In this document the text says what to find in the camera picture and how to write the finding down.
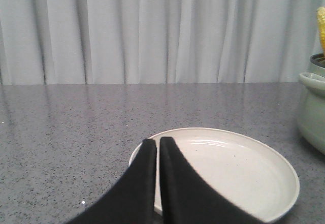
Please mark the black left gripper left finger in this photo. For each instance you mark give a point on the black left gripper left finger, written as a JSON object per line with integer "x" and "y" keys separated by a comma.
{"x": 131, "y": 199}

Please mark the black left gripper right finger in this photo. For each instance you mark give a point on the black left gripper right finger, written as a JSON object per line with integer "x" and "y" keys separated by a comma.
{"x": 186, "y": 197}

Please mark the pale speckled corn cob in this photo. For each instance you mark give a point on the pale speckled corn cob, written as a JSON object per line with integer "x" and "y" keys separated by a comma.
{"x": 321, "y": 28}

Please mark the white round plate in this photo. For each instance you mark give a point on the white round plate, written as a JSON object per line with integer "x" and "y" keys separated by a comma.
{"x": 246, "y": 171}

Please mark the green electric cooking pot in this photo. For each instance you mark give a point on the green electric cooking pot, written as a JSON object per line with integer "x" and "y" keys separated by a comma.
{"x": 310, "y": 116}

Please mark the white pleated curtain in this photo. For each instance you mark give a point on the white pleated curtain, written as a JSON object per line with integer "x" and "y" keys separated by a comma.
{"x": 156, "y": 41}

